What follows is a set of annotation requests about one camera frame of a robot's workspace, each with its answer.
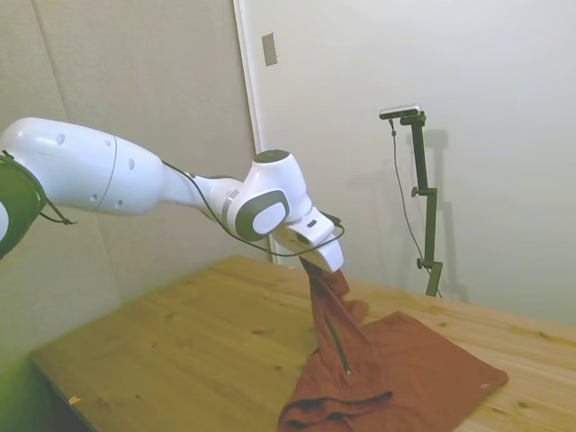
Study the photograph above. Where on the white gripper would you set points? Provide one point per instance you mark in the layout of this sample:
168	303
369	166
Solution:
320	245

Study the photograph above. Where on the rust red shorts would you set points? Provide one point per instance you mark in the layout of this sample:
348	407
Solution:
396	360

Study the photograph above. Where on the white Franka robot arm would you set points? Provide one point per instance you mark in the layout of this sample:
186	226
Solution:
85	171

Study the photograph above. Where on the dark green camera stand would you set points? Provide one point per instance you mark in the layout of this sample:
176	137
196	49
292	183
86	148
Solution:
426	198

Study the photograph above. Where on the grey exterior camera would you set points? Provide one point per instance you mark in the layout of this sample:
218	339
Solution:
400	110

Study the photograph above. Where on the white vertical wall trim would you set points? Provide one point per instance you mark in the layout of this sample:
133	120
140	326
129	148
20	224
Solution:
250	81

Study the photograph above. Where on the grey wall plate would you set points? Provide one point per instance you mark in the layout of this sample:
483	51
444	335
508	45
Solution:
270	49

